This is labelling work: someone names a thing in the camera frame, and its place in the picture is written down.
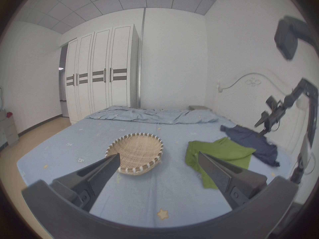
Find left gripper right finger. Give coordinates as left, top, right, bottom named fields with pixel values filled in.
left=198, top=151, right=268, bottom=210

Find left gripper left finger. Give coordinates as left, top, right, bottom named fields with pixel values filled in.
left=51, top=153, right=121, bottom=212

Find green shorts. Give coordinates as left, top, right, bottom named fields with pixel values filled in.
left=185, top=137, right=257, bottom=190

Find round woven basket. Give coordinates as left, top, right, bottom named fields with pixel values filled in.
left=105, top=133, right=164, bottom=176

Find bed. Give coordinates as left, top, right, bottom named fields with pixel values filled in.
left=16, top=71, right=314, bottom=228

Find dark blue T-shirt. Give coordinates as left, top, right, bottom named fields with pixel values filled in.
left=220, top=125, right=280, bottom=167

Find pale blue quilt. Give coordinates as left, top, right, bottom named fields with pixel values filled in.
left=86, top=106, right=219, bottom=125

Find white wardrobe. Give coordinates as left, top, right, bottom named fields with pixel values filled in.
left=65, top=24, right=139, bottom=125

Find grey chest of drawers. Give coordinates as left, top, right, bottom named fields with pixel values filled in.
left=0, top=111, right=19, bottom=148

